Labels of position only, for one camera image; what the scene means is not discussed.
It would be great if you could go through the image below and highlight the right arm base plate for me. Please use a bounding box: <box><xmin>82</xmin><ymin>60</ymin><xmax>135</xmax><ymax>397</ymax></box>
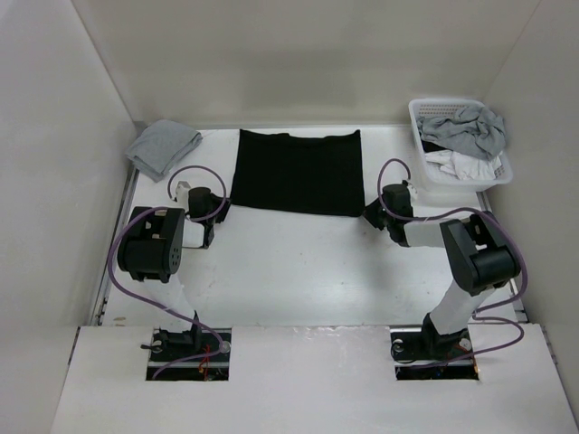
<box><xmin>390</xmin><ymin>329</ymin><xmax>479</xmax><ymax>381</ymax></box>

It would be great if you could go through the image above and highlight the folded grey tank top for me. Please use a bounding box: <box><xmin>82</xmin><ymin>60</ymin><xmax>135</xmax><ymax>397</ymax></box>
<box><xmin>125</xmin><ymin>119</ymin><xmax>203</xmax><ymax>183</ymax></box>

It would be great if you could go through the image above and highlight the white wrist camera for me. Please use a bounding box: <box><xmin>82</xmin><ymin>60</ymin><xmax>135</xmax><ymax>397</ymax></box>
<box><xmin>173</xmin><ymin>181</ymin><xmax>192</xmax><ymax>207</ymax></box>
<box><xmin>403</xmin><ymin>180</ymin><xmax>419</xmax><ymax>202</ymax></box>

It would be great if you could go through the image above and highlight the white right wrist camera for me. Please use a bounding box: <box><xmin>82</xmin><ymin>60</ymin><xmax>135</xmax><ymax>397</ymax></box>
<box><xmin>403</xmin><ymin>180</ymin><xmax>419</xmax><ymax>202</ymax></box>

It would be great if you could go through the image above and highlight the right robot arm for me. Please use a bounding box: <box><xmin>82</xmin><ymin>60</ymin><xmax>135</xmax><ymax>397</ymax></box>
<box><xmin>363</xmin><ymin>182</ymin><xmax>521</xmax><ymax>363</ymax></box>

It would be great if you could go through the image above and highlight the white plastic laundry basket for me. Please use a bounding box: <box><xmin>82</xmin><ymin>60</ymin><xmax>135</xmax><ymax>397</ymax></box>
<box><xmin>408</xmin><ymin>98</ymin><xmax>513</xmax><ymax>193</ymax></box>

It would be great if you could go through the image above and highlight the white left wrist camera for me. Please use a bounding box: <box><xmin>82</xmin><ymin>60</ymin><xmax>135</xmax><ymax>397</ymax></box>
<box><xmin>173</xmin><ymin>181</ymin><xmax>192</xmax><ymax>207</ymax></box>

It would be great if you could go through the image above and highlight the black tank top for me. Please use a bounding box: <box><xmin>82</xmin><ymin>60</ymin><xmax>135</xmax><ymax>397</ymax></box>
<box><xmin>230</xmin><ymin>129</ymin><xmax>365</xmax><ymax>217</ymax></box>

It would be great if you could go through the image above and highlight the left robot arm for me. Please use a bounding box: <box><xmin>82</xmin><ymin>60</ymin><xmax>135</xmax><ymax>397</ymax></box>
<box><xmin>107</xmin><ymin>207</ymin><xmax>230</xmax><ymax>354</ymax></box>

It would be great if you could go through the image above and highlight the crumpled grey tank top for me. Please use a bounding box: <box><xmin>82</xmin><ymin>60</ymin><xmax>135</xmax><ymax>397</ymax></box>
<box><xmin>416</xmin><ymin>106</ymin><xmax>507</xmax><ymax>161</ymax></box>

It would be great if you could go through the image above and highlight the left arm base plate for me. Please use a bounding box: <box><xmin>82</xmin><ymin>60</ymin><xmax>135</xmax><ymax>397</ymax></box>
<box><xmin>140</xmin><ymin>326</ymin><xmax>231</xmax><ymax>382</ymax></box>

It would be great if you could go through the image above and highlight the crumpled white tank top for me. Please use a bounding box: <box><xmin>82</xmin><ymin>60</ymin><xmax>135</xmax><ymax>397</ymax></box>
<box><xmin>425</xmin><ymin>150</ymin><xmax>501</xmax><ymax>181</ymax></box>

